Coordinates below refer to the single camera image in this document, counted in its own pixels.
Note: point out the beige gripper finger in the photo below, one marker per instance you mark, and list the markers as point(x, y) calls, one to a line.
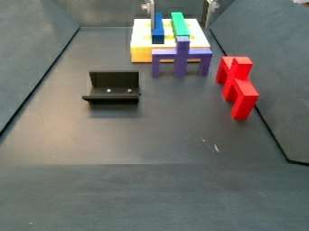
point(149, 8)
point(212, 6)

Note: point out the blue long block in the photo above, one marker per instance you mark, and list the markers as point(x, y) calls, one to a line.
point(158, 30)

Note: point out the green long block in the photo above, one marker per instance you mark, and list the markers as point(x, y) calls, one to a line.
point(178, 23)

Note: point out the red comb-shaped block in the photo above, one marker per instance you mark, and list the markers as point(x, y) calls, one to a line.
point(233, 75)

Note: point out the black angled bracket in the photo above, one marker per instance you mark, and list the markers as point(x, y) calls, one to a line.
point(114, 86)

